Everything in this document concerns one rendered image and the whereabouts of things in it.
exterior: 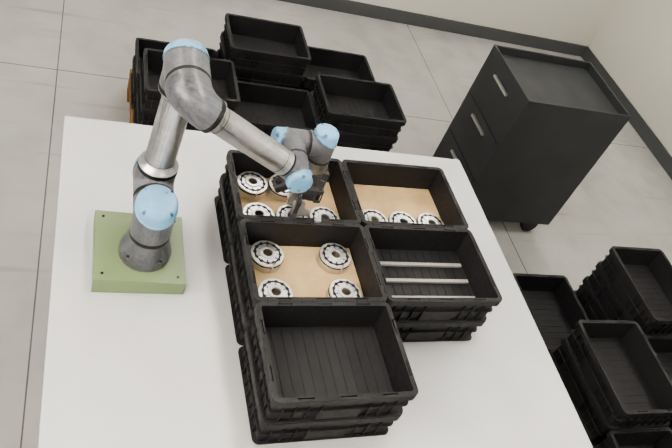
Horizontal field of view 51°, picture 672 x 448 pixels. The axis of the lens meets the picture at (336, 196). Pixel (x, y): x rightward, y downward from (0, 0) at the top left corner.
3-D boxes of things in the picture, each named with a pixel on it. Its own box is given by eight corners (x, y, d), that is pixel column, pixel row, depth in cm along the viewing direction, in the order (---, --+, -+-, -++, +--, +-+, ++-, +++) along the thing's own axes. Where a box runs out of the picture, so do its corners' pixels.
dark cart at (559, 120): (443, 231, 380) (525, 100, 321) (419, 173, 410) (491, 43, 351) (538, 238, 403) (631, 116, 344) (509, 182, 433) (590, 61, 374)
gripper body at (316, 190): (318, 205, 224) (330, 178, 216) (292, 202, 221) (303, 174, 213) (315, 188, 229) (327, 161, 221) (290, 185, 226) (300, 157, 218)
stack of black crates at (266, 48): (212, 120, 361) (231, 47, 331) (207, 84, 381) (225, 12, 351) (287, 129, 375) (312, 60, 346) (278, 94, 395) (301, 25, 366)
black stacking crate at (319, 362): (262, 427, 178) (273, 404, 170) (245, 327, 197) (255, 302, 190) (402, 417, 193) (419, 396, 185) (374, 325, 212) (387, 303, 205)
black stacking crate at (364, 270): (244, 326, 197) (254, 301, 190) (231, 244, 217) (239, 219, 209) (373, 324, 213) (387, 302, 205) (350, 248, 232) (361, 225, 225)
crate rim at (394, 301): (386, 306, 206) (389, 301, 205) (360, 228, 226) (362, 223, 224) (500, 306, 222) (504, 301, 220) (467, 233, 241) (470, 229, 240)
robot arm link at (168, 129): (128, 211, 206) (169, 63, 171) (128, 174, 216) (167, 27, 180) (170, 216, 211) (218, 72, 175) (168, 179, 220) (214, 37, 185)
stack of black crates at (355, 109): (300, 183, 349) (328, 112, 319) (290, 142, 369) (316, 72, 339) (374, 189, 363) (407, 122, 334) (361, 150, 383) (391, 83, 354)
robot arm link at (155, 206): (128, 245, 198) (136, 213, 189) (128, 209, 207) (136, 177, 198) (172, 248, 203) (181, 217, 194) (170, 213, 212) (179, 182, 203)
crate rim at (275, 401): (271, 408, 171) (273, 403, 170) (252, 306, 191) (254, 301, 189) (417, 400, 187) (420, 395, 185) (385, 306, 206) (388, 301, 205)
